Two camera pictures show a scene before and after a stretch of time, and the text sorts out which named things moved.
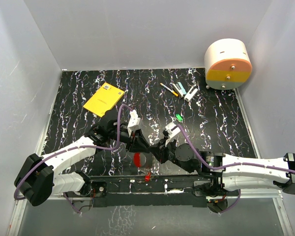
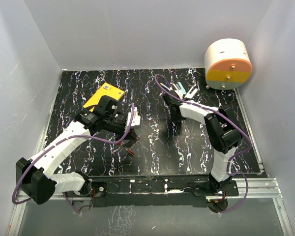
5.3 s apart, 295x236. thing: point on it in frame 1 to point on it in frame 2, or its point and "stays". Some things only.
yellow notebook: (103, 99) stays
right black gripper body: (170, 150) to (176, 118)
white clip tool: (189, 96) stays
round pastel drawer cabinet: (227, 64) stays
